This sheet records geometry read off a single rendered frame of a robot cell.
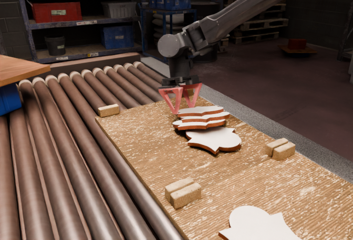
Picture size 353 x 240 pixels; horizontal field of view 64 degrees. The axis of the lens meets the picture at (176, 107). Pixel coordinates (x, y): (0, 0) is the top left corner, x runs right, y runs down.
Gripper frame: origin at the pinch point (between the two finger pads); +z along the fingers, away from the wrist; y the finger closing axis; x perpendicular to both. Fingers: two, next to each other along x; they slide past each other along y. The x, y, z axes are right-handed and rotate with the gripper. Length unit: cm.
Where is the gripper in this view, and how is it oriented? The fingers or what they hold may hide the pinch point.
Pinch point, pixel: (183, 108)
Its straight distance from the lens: 81.6
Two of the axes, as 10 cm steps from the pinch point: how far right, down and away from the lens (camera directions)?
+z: 1.1, 9.9, 1.3
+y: 5.0, -1.7, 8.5
